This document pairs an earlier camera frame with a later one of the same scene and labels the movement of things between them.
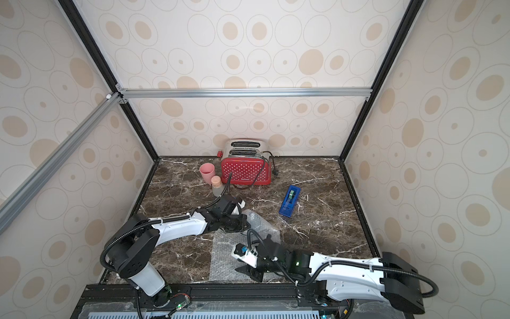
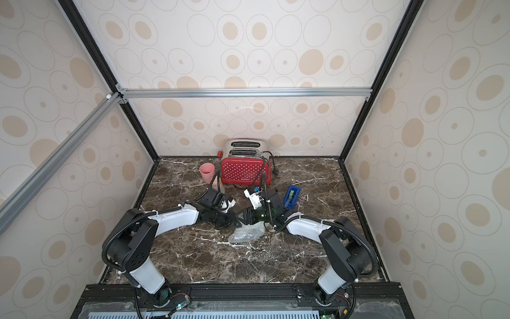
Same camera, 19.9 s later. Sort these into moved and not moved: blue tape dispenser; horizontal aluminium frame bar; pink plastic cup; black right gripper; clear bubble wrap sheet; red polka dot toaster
Moved: clear bubble wrap sheet; black right gripper
Not moved: red polka dot toaster; pink plastic cup; horizontal aluminium frame bar; blue tape dispenser
